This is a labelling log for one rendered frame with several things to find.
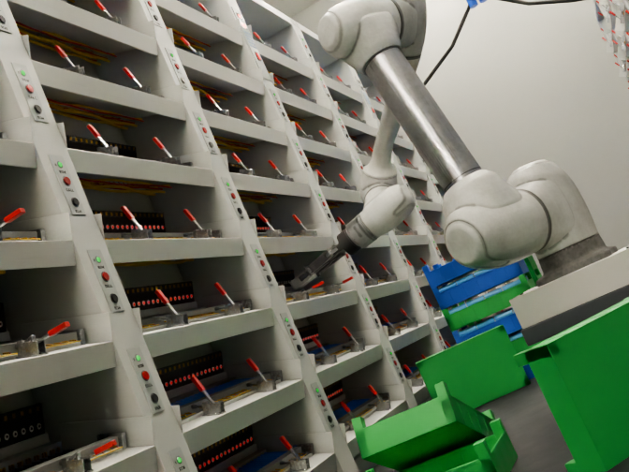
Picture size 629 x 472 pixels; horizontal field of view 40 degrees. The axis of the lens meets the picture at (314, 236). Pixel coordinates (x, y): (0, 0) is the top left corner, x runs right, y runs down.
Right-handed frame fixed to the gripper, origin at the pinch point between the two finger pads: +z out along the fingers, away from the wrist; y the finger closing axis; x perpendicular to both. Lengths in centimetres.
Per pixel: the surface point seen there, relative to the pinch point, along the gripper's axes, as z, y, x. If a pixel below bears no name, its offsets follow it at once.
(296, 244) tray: -6.7, 6.4, -8.1
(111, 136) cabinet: 4, 48, -53
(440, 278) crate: -25, -46, 21
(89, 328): 0, 113, 4
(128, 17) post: -17, 43, -77
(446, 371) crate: -12, -27, 47
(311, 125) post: -11, -97, -66
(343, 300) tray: -2.7, -12.9, 10.8
